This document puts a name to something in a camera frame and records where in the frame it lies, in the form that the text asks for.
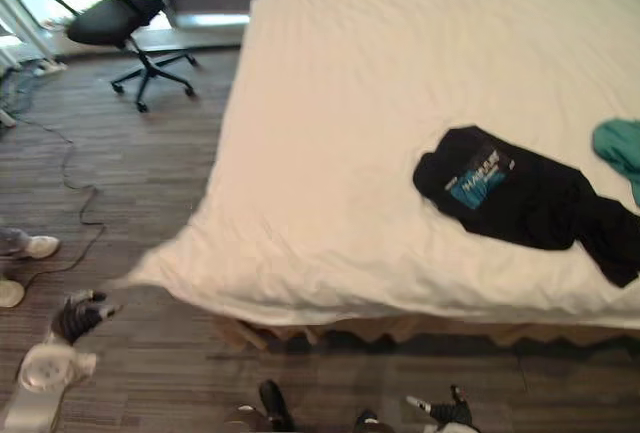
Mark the robot right hand black cloth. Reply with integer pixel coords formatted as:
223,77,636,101
405,385,480,427

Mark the robot left hand black cloth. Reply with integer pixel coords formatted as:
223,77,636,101
52,288,124,347

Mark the white bed sheet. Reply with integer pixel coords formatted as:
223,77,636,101
102,0,640,329

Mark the teal cloth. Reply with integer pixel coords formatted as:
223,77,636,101
592,117,640,207

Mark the person's foot white shoe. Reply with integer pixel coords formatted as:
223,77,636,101
0,226,62,261
0,276,26,309

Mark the robot right foot dark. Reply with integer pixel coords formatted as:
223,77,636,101
353,408,382,433

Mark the robot foot dark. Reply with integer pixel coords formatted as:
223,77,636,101
258,379,297,433
353,408,382,433

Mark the robot left foot dark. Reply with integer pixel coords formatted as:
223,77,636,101
258,379,297,433

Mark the black t-shirt blue print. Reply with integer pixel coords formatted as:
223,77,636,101
412,125,640,289

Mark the black office chair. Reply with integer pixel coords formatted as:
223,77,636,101
47,0,201,114

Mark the wooden bed frame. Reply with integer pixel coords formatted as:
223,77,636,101
212,313,640,354

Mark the black floor cable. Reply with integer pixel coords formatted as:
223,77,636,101
17,116,107,290

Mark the white metal rack frame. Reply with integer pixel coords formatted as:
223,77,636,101
0,0,69,72

